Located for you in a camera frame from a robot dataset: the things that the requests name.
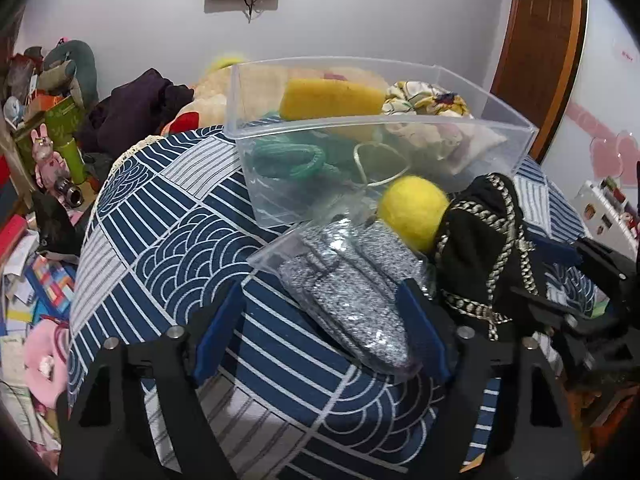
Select pink plush toy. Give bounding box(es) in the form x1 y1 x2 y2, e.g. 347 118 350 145
22 319 72 412

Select white cord loop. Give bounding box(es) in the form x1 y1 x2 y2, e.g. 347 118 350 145
352 142 412 187

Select white shelf with small items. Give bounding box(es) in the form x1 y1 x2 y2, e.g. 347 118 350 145
574 175 640 252

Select dark purple garment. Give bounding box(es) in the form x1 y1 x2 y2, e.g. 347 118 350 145
75 67 196 155

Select black cloth with chain trim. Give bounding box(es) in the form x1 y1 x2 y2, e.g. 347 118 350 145
431 172 557 342

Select yellow sponge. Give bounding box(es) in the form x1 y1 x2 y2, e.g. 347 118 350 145
278 78 386 142

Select brown wooden door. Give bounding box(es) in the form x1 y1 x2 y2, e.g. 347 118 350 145
489 0 589 164

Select grey gloves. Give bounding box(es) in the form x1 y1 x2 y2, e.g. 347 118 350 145
247 199 442 379

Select pale floral fabric pouch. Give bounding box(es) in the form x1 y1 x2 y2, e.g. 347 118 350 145
382 119 507 177

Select pink heart wall decoration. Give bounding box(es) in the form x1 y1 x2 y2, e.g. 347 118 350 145
564 99 640 187

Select cream and yellow plush toy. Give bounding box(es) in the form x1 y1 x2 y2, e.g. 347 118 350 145
161 54 387 137

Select small silver camera lens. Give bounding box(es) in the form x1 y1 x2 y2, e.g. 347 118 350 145
56 177 84 209

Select yellow felt ball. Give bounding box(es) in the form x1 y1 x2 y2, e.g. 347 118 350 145
376 175 451 254

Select blue patterned tablecloth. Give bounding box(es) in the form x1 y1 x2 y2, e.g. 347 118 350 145
67 122 602 477

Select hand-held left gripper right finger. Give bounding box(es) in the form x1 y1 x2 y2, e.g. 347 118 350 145
393 278 587 480

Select green braided rope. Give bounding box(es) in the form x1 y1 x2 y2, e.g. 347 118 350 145
249 110 347 182

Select clear plastic storage box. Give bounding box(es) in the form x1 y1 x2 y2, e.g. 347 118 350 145
223 56 540 235

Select pink bunny figure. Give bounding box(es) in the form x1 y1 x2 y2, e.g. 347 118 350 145
30 127 69 195

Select black bird figure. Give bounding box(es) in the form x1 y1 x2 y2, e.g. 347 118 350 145
31 190 92 264

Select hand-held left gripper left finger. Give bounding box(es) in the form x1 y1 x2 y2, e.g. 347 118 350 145
56 279 246 480

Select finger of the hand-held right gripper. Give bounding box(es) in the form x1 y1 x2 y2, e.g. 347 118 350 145
509 284 626 343
526 236 640 311

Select green cardboard box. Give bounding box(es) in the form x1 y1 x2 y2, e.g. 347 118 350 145
12 94 85 162

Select pile of books and papers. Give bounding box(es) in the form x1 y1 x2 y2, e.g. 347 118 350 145
0 212 77 346

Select green plush dinosaur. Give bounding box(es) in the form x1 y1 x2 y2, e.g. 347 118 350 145
37 39 100 112

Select green bottle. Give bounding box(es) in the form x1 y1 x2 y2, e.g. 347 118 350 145
60 137 89 187

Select yellow floral cloth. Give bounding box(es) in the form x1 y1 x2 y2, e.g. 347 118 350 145
382 80 474 119

